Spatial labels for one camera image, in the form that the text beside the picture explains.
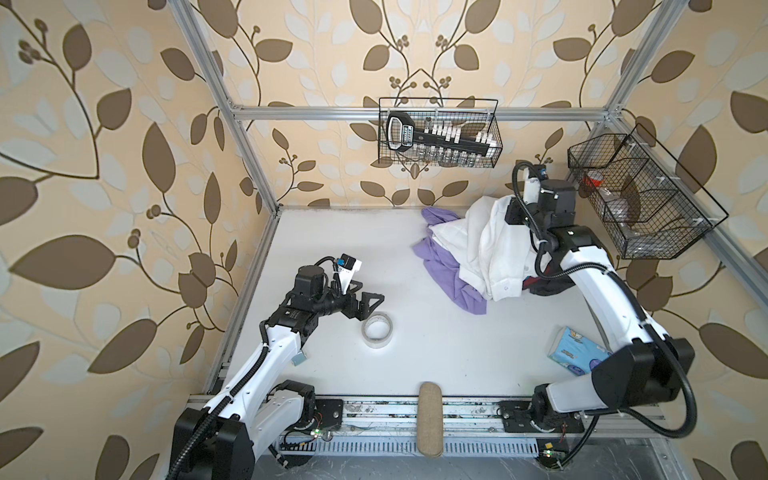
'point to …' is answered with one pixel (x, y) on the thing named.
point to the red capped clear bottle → (591, 180)
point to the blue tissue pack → (576, 352)
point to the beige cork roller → (430, 419)
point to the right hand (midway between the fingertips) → (518, 199)
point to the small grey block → (299, 358)
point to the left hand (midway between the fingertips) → (372, 290)
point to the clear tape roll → (377, 330)
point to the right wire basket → (651, 207)
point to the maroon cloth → (529, 281)
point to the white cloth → (494, 255)
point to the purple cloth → (443, 265)
